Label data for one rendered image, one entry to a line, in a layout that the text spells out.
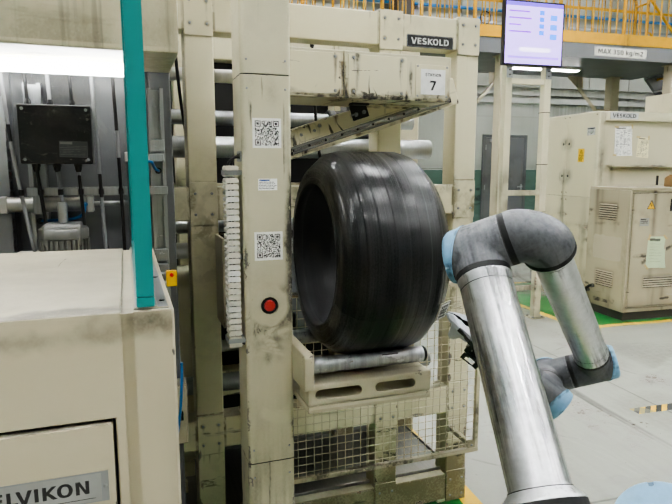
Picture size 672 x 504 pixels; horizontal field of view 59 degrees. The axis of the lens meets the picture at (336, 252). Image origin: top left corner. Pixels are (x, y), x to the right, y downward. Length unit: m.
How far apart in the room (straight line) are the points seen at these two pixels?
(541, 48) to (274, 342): 4.64
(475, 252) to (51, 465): 0.87
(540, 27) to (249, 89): 4.53
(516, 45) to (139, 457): 5.26
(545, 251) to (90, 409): 0.92
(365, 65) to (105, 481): 1.49
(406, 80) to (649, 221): 4.48
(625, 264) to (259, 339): 4.86
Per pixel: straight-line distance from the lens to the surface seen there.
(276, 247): 1.56
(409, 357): 1.68
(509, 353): 1.17
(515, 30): 5.71
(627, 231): 6.06
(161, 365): 0.70
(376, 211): 1.45
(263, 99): 1.55
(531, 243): 1.26
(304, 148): 1.97
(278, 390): 1.66
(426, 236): 1.49
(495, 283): 1.22
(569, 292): 1.42
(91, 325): 0.68
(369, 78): 1.93
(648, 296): 6.33
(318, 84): 1.87
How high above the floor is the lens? 1.42
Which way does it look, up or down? 8 degrees down
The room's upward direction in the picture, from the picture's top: straight up
